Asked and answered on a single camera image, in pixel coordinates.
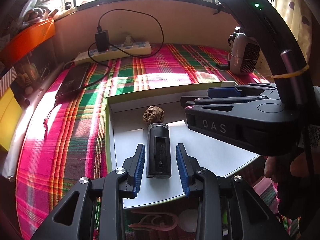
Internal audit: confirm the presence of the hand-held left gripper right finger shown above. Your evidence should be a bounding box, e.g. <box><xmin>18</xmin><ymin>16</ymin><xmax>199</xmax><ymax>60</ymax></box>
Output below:
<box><xmin>175</xmin><ymin>143</ymin><xmax>292</xmax><ymax>240</ymax></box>

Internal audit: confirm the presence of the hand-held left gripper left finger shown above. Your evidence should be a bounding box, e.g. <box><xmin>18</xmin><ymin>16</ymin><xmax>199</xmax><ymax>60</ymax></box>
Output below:
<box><xmin>30</xmin><ymin>144</ymin><xmax>146</xmax><ymax>240</ymax></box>

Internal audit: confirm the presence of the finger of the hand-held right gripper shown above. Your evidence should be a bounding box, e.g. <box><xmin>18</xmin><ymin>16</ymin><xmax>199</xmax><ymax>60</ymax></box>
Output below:
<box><xmin>180</xmin><ymin>95</ymin><xmax>270</xmax><ymax>117</ymax></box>
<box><xmin>207</xmin><ymin>83</ymin><xmax>277</xmax><ymax>100</ymax></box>

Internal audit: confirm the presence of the black rectangular device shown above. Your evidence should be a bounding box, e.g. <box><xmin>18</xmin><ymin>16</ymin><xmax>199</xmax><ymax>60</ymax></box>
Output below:
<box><xmin>146</xmin><ymin>123</ymin><xmax>172</xmax><ymax>179</ymax></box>

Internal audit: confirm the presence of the small rough walnut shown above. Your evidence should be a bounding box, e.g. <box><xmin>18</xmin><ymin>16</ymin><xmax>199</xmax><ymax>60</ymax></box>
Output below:
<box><xmin>143</xmin><ymin>105</ymin><xmax>163</xmax><ymax>125</ymax></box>

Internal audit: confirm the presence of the shallow white cardboard box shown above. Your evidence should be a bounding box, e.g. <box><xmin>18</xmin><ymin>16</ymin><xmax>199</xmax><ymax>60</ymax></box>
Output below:
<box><xmin>105</xmin><ymin>81</ymin><xmax>269</xmax><ymax>209</ymax></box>

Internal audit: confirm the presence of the pink loop clip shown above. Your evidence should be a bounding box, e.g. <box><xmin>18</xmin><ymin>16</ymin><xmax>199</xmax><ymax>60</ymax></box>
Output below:
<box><xmin>129</xmin><ymin>210</ymin><xmax>179</xmax><ymax>232</ymax></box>

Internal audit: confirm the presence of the person's right hand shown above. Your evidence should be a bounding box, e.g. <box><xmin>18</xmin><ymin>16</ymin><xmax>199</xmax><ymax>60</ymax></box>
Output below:
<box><xmin>264</xmin><ymin>152</ymin><xmax>320</xmax><ymax>188</ymax></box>

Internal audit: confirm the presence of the small beige fan heater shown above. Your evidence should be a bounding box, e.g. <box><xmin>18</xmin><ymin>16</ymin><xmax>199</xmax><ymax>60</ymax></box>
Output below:
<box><xmin>229</xmin><ymin>32</ymin><xmax>262</xmax><ymax>75</ymax></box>

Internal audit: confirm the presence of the white round lid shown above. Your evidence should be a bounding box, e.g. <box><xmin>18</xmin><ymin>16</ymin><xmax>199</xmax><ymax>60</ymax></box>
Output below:
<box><xmin>178</xmin><ymin>209</ymin><xmax>200</xmax><ymax>233</ymax></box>

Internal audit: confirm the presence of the purple cylinder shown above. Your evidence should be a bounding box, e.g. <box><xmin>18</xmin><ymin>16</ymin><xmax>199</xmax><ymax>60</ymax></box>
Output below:
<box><xmin>280</xmin><ymin>50</ymin><xmax>309</xmax><ymax>105</ymax></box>

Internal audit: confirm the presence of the yellow rubber band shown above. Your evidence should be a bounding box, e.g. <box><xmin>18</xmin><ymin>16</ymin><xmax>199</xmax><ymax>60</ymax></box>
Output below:
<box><xmin>271</xmin><ymin>65</ymin><xmax>310</xmax><ymax>79</ymax></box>

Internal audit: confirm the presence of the plaid pink green blanket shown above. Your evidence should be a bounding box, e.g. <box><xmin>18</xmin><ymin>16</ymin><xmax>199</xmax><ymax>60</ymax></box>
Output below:
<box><xmin>15</xmin><ymin>42</ymin><xmax>300</xmax><ymax>240</ymax></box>

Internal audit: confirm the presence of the cream power strip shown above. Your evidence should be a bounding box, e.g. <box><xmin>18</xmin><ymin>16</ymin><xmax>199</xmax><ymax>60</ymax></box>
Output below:
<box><xmin>74</xmin><ymin>41</ymin><xmax>152</xmax><ymax>65</ymax></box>

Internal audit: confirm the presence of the black charger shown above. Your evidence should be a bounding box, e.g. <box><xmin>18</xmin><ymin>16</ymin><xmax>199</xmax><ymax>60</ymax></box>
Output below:
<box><xmin>94</xmin><ymin>30</ymin><xmax>110</xmax><ymax>52</ymax></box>

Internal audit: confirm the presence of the cream dotted curtain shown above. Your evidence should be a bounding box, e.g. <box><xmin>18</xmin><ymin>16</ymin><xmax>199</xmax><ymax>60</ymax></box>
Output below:
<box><xmin>274</xmin><ymin>0</ymin><xmax>315</xmax><ymax>55</ymax></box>

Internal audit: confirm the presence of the black smartphone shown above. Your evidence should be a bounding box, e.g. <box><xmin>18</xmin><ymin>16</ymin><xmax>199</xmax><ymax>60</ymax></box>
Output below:
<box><xmin>55</xmin><ymin>62</ymin><xmax>91</xmax><ymax>99</ymax></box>

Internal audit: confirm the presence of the yellow box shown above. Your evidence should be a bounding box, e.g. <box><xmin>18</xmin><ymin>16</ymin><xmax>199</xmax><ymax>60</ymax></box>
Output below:
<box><xmin>0</xmin><ymin>86</ymin><xmax>23</xmax><ymax>153</ymax></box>

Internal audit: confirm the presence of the glass cabinet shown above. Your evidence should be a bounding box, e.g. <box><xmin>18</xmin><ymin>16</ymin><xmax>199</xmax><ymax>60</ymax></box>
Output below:
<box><xmin>7</xmin><ymin>34</ymin><xmax>64</xmax><ymax>110</ymax></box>

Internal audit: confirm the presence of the red white striped box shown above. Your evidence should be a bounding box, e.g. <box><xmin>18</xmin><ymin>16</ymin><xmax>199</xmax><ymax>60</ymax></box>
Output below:
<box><xmin>0</xmin><ymin>69</ymin><xmax>18</xmax><ymax>98</ymax></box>

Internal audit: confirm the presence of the orange box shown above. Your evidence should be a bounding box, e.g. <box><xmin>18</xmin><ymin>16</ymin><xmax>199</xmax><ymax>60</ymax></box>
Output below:
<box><xmin>0</xmin><ymin>19</ymin><xmax>56</xmax><ymax>63</ymax></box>

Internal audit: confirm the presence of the plastic bag clutter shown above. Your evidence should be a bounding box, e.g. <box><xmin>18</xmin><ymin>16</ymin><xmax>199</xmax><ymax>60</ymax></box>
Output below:
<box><xmin>17</xmin><ymin>0</ymin><xmax>55</xmax><ymax>28</ymax></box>

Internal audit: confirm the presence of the black charger cable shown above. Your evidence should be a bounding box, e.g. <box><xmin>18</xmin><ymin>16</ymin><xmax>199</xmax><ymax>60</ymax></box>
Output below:
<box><xmin>64</xmin><ymin>9</ymin><xmax>165</xmax><ymax>90</ymax></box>

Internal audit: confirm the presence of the thin cord red connector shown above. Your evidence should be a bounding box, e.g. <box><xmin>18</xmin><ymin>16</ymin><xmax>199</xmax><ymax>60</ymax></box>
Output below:
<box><xmin>43</xmin><ymin>104</ymin><xmax>60</xmax><ymax>140</ymax></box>

